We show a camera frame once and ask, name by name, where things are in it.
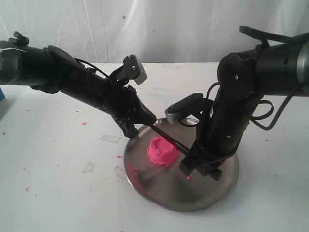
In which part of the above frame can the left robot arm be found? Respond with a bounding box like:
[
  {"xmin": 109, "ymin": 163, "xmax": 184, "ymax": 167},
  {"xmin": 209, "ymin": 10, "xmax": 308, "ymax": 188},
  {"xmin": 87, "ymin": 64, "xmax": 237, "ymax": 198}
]
[{"xmin": 0, "ymin": 31, "xmax": 157, "ymax": 139}]

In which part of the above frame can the white backdrop curtain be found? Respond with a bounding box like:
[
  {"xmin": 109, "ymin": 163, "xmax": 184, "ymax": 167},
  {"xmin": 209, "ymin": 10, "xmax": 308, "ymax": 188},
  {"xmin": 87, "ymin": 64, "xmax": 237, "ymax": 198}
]
[{"xmin": 0, "ymin": 0, "xmax": 309, "ymax": 63}]

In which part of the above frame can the pink dough lump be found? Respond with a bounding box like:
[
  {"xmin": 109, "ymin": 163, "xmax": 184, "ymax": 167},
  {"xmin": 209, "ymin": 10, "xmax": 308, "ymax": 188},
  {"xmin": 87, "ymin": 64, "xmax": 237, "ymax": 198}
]
[{"xmin": 147, "ymin": 136, "xmax": 179, "ymax": 166}]

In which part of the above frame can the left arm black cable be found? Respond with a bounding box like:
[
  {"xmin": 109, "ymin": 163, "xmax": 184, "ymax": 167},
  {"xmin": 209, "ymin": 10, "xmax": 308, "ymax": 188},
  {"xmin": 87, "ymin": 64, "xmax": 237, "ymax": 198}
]
[{"xmin": 74, "ymin": 58, "xmax": 114, "ymax": 83}]

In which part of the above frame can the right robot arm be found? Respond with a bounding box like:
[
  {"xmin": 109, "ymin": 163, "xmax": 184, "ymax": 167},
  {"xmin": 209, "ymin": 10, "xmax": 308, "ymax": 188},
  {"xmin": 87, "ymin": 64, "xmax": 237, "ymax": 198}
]
[{"xmin": 179, "ymin": 26, "xmax": 309, "ymax": 180}]

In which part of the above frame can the black knife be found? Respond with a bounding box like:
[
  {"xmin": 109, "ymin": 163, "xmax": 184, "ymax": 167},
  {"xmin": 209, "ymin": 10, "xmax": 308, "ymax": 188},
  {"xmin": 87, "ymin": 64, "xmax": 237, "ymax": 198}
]
[{"xmin": 150, "ymin": 125, "xmax": 190, "ymax": 155}]

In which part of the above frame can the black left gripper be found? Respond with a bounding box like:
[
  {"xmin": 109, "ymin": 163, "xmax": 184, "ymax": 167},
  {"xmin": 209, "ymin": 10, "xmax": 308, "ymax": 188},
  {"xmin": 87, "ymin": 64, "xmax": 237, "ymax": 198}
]
[{"xmin": 60, "ymin": 70, "xmax": 157, "ymax": 139}]

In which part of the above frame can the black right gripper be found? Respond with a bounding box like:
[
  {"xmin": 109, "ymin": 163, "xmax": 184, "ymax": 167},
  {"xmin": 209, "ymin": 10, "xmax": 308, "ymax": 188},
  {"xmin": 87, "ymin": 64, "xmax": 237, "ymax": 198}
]
[{"xmin": 179, "ymin": 91, "xmax": 263, "ymax": 181}]

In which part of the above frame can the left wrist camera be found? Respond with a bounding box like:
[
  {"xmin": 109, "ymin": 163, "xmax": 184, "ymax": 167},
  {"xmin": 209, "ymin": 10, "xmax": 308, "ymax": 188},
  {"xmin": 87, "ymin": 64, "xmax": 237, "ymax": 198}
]
[{"xmin": 123, "ymin": 54, "xmax": 147, "ymax": 85}]

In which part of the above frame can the blue box at edge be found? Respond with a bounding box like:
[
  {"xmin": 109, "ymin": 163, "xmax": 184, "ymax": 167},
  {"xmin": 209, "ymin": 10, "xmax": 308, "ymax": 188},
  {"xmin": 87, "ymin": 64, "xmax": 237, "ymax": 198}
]
[{"xmin": 0, "ymin": 88, "xmax": 6, "ymax": 104}]

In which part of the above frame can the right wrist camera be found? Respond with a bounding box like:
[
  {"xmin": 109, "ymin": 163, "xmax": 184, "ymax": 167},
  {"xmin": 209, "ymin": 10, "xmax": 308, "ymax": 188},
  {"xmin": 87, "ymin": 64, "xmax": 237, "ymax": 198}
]
[{"xmin": 165, "ymin": 93, "xmax": 205, "ymax": 125}]

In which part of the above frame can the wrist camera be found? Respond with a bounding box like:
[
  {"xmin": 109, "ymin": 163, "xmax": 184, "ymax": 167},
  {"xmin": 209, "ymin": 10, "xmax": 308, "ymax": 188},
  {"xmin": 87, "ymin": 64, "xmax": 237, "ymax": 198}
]
[
  {"xmin": 123, "ymin": 54, "xmax": 147, "ymax": 85},
  {"xmin": 165, "ymin": 93, "xmax": 205, "ymax": 125}
]

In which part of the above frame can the round steel plate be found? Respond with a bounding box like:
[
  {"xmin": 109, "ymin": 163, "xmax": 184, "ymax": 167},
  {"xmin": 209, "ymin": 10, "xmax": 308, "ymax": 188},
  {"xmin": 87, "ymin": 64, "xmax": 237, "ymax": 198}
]
[{"xmin": 124, "ymin": 126, "xmax": 239, "ymax": 212}]

